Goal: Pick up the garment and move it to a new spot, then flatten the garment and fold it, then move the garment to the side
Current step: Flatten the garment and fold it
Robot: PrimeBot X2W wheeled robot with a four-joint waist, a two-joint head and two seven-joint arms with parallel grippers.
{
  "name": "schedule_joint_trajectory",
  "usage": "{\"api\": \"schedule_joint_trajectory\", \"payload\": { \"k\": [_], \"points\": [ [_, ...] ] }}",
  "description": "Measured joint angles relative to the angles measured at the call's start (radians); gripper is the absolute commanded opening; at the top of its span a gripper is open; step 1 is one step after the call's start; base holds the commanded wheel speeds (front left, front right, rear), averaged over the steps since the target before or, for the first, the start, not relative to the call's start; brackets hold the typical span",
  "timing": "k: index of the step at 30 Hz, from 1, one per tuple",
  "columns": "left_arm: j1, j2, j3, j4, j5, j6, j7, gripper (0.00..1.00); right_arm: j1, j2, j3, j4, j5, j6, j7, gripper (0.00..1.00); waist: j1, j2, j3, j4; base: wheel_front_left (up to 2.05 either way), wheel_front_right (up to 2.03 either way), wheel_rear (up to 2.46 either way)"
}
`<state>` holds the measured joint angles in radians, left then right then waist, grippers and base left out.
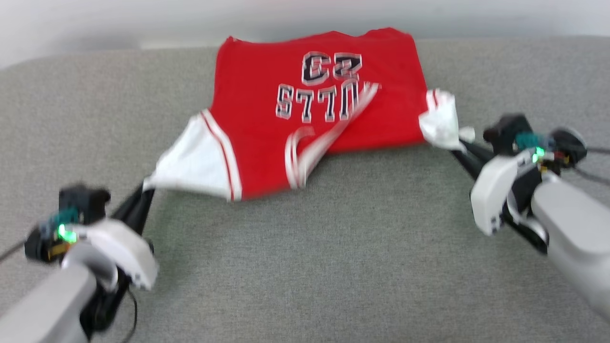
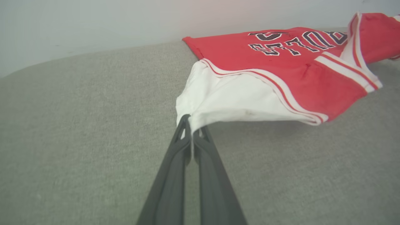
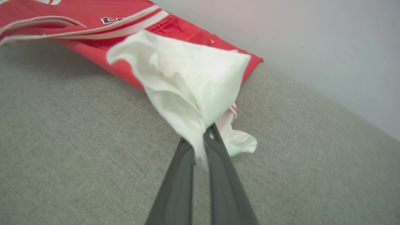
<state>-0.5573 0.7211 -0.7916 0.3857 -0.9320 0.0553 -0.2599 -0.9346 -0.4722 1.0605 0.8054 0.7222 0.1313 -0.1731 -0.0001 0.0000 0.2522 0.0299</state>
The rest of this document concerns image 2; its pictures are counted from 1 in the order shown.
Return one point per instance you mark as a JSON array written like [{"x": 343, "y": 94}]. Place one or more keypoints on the red and white basketball jersey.
[{"x": 281, "y": 56}]

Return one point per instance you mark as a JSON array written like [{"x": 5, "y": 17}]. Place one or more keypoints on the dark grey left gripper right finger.
[{"x": 215, "y": 193}]

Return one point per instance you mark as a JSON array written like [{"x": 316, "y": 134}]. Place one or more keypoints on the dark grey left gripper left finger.
[{"x": 168, "y": 187}]

